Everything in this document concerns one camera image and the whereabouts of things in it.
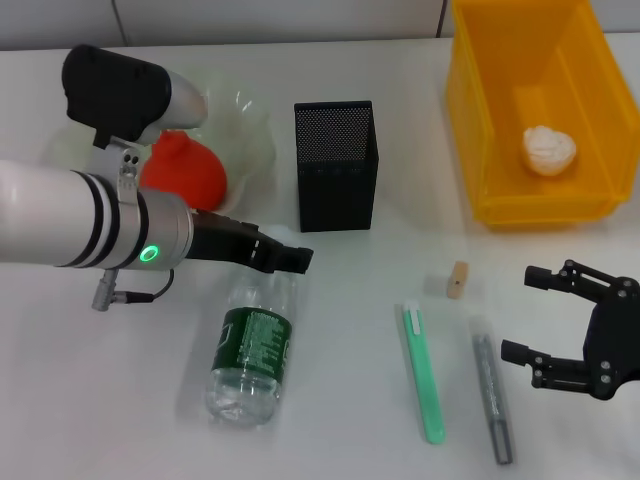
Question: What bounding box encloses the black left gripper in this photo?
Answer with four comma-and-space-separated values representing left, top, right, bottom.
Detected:
186, 207, 316, 276

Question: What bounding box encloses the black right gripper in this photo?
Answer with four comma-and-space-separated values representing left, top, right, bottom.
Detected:
500, 258, 640, 402

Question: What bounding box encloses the grey pen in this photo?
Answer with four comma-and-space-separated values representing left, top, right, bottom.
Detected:
466, 314, 517, 466

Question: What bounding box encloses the clear green-label water bottle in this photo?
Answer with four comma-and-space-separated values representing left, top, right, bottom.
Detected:
203, 224, 302, 430

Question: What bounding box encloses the small wooden block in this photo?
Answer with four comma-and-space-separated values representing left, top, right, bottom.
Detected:
423, 260, 472, 302

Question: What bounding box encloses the white paper ball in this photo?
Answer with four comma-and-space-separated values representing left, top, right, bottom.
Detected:
521, 124, 578, 177

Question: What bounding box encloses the black mesh pen holder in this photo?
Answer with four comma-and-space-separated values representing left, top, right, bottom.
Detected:
293, 99, 381, 234

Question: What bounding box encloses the red-orange toy orange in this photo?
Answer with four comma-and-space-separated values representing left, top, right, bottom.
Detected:
139, 127, 229, 212

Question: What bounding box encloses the translucent wavy fruit plate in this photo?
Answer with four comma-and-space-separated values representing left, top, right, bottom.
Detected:
33, 68, 279, 221

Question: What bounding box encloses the yellow plastic storage bin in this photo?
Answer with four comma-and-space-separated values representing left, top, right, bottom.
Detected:
444, 0, 633, 233

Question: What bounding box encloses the left gripper cable with plug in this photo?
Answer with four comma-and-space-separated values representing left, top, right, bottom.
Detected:
90, 268, 176, 313

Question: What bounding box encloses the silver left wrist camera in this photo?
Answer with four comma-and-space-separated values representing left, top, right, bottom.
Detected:
61, 43, 210, 201

